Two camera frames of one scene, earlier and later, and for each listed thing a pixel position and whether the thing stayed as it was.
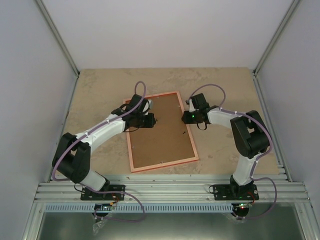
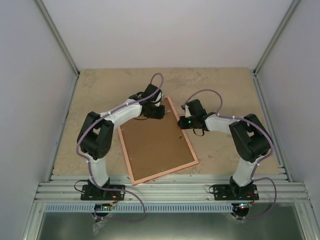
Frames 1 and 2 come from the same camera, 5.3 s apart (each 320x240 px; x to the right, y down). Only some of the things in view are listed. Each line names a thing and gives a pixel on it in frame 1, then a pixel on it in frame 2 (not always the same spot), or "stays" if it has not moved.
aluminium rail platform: [172, 207] stays
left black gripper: [151, 122] → [160, 114]
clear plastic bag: [96, 226] stays
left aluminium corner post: [49, 21] stays
